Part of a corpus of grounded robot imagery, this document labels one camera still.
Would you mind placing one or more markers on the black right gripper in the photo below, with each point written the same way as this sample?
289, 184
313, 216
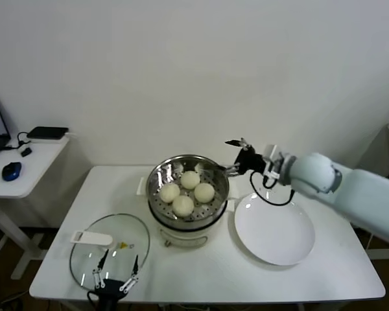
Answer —
251, 160

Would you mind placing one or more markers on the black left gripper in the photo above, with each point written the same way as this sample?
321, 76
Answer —
109, 288

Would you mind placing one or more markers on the white steamed baozi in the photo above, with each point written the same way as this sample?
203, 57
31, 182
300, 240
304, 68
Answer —
190, 180
204, 192
183, 206
169, 193

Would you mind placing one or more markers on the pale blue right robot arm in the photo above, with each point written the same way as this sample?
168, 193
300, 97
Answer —
360, 197

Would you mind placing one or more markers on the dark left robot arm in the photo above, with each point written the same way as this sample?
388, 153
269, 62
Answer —
108, 304

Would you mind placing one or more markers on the stainless steel steamer pot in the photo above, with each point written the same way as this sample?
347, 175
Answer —
188, 223

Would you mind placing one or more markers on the white electric cooker base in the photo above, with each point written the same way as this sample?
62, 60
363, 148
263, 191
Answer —
181, 238

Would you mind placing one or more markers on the white round plate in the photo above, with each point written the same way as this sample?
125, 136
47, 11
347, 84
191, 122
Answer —
272, 230

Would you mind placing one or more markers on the white side desk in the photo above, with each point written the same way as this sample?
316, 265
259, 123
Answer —
35, 168

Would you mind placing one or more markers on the blue computer mouse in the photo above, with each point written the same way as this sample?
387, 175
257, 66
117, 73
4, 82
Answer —
11, 171

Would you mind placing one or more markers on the flat white box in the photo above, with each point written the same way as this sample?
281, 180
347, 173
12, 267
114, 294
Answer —
47, 141

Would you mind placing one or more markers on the small black adapter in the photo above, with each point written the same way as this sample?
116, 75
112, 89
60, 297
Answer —
26, 152

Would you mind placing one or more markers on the flat black box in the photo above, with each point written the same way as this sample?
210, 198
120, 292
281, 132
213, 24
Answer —
47, 132

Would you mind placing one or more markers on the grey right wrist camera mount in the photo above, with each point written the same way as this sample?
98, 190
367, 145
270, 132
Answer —
274, 162

